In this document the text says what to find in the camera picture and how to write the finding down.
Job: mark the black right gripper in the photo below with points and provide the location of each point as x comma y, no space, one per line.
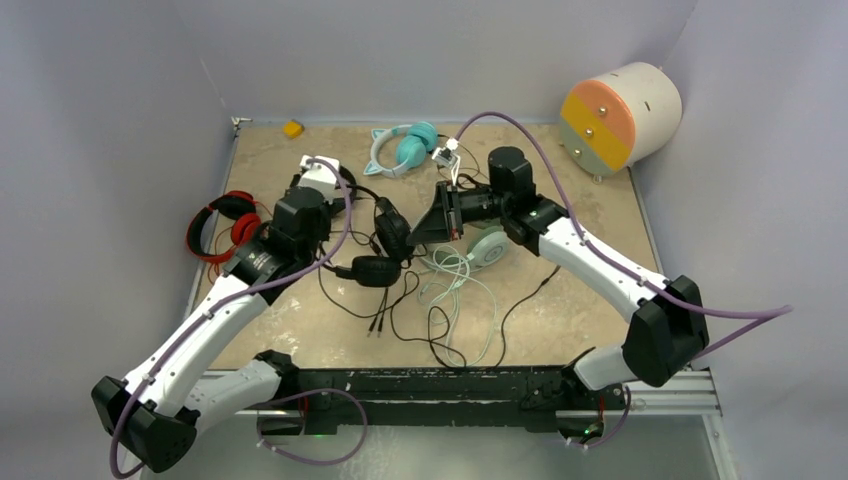
440,224

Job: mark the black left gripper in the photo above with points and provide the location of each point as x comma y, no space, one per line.
325,214

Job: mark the black blue gaming headphones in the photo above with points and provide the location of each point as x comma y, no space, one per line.
391,256

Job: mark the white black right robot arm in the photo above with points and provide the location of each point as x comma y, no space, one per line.
665,328

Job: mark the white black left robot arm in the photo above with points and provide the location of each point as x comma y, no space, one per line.
154,413

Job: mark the mint green headphones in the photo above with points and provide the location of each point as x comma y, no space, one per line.
450,270

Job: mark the red headphones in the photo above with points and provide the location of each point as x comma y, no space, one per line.
223,225

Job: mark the teal cat ear headphones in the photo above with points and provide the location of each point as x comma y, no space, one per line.
415,144

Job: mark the small yellow block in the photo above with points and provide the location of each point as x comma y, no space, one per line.
293,129

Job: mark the round pastel drawer box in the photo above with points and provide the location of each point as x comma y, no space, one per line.
610,121

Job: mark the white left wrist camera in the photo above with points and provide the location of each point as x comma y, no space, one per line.
319,173

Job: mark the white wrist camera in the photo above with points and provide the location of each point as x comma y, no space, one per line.
447,157
319,173

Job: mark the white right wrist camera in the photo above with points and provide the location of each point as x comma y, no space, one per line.
447,157

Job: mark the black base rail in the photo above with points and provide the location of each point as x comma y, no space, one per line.
538,399

